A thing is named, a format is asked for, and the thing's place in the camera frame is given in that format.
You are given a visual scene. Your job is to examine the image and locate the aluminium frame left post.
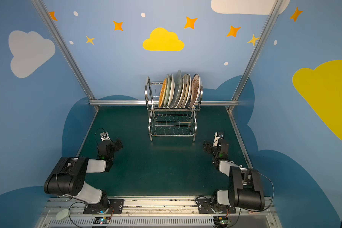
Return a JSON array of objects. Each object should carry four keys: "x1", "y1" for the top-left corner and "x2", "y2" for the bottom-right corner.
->
[{"x1": 31, "y1": 0, "x2": 96, "y2": 100}]

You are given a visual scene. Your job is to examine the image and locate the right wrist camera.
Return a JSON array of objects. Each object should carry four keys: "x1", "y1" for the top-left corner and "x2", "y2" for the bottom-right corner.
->
[{"x1": 213, "y1": 132, "x2": 224, "y2": 147}]

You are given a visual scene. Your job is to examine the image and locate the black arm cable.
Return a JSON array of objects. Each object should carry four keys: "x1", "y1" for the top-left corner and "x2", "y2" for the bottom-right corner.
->
[
  {"x1": 68, "y1": 201, "x2": 87, "y2": 228},
  {"x1": 245, "y1": 170, "x2": 275, "y2": 213}
]

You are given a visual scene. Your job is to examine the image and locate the green circuit board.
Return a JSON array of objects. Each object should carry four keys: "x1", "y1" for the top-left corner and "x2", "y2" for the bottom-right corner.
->
[
  {"x1": 213, "y1": 217, "x2": 230, "y2": 228},
  {"x1": 93, "y1": 217, "x2": 111, "y2": 225}
]

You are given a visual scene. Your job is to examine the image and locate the stainless steel dish rack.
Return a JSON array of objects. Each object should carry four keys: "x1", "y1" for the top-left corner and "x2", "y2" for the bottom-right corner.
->
[{"x1": 144, "y1": 78, "x2": 203, "y2": 142}]

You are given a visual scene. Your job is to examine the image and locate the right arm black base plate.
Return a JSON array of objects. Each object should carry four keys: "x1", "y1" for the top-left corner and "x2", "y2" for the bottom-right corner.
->
[{"x1": 195, "y1": 197, "x2": 237, "y2": 214}]

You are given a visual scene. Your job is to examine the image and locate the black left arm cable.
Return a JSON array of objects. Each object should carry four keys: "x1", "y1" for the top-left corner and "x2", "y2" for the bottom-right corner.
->
[{"x1": 68, "y1": 201, "x2": 87, "y2": 228}]

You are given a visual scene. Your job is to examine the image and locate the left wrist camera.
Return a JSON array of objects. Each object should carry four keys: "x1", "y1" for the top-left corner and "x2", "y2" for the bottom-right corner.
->
[{"x1": 100, "y1": 132, "x2": 111, "y2": 141}]

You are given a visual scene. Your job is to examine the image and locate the pale green round disc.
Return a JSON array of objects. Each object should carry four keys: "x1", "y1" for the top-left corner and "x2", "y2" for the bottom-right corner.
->
[{"x1": 55, "y1": 209, "x2": 70, "y2": 221}]

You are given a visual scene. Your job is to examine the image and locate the plain grey-green plate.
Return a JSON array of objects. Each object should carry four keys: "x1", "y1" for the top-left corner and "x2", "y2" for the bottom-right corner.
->
[{"x1": 170, "y1": 70, "x2": 181, "y2": 108}]

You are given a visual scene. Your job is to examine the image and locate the aluminium frame back rail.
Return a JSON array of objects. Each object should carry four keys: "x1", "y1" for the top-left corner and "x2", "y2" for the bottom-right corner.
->
[{"x1": 89, "y1": 100, "x2": 238, "y2": 106}]

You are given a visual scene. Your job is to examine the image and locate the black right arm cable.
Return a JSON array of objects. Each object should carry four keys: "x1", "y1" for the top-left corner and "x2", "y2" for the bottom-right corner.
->
[{"x1": 245, "y1": 170, "x2": 275, "y2": 213}]

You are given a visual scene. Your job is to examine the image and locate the pale green sunflower plate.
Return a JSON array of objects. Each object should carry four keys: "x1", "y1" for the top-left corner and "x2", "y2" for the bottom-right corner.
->
[{"x1": 162, "y1": 75, "x2": 172, "y2": 107}]

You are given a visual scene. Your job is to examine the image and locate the white plate floral sprigs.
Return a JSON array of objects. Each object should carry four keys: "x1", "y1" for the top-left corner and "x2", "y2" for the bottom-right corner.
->
[{"x1": 180, "y1": 74, "x2": 188, "y2": 108}]

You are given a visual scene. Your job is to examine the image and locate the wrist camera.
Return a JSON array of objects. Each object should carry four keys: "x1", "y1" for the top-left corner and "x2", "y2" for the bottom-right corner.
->
[
  {"x1": 213, "y1": 132, "x2": 224, "y2": 147},
  {"x1": 100, "y1": 132, "x2": 111, "y2": 141}
]

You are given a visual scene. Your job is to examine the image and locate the right green circuit board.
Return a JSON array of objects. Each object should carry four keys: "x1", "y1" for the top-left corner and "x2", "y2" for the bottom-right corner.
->
[{"x1": 213, "y1": 217, "x2": 230, "y2": 228}]

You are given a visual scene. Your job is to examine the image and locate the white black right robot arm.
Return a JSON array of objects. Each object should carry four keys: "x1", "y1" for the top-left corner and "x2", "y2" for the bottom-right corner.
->
[{"x1": 203, "y1": 138, "x2": 265, "y2": 213}]

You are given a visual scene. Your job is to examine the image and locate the aluminium frame right post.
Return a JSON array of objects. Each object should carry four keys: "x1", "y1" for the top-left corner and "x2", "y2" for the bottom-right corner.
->
[{"x1": 231, "y1": 0, "x2": 284, "y2": 103}]

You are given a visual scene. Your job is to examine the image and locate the left green circuit board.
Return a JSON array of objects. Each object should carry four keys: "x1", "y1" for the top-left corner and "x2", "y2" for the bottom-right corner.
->
[{"x1": 93, "y1": 217, "x2": 111, "y2": 225}]

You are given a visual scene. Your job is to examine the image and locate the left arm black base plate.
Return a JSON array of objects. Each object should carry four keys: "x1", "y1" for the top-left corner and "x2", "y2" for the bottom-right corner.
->
[{"x1": 83, "y1": 199, "x2": 124, "y2": 215}]

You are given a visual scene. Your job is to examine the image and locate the aluminium frame post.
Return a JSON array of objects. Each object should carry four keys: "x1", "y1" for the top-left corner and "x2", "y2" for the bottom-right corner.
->
[
  {"x1": 231, "y1": 0, "x2": 284, "y2": 103},
  {"x1": 31, "y1": 0, "x2": 96, "y2": 100}
]

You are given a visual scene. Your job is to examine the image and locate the white plate gold ring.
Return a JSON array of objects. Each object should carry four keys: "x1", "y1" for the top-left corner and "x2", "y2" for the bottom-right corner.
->
[{"x1": 185, "y1": 73, "x2": 192, "y2": 107}]

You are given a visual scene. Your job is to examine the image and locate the orange woven round plate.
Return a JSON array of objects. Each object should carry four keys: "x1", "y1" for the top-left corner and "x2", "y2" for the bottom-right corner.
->
[{"x1": 158, "y1": 77, "x2": 168, "y2": 108}]

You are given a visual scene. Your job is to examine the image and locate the white plate green lettered rim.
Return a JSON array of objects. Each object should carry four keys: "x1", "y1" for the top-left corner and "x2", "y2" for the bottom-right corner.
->
[{"x1": 168, "y1": 74, "x2": 175, "y2": 107}]

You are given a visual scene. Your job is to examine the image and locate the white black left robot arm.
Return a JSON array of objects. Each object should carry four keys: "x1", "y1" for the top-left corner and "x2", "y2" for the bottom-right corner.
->
[{"x1": 44, "y1": 139, "x2": 123, "y2": 208}]

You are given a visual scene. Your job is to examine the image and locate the white plate orange sunburst edge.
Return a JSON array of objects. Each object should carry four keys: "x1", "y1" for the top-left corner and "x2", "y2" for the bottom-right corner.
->
[{"x1": 176, "y1": 77, "x2": 184, "y2": 108}]

